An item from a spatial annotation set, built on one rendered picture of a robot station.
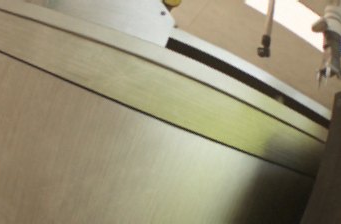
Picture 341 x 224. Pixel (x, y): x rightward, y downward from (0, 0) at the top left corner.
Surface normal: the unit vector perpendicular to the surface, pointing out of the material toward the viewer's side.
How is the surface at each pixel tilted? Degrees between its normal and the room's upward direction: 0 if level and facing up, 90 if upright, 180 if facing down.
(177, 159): 90
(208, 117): 90
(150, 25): 90
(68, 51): 90
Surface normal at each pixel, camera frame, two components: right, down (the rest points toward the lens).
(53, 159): 0.21, -0.20
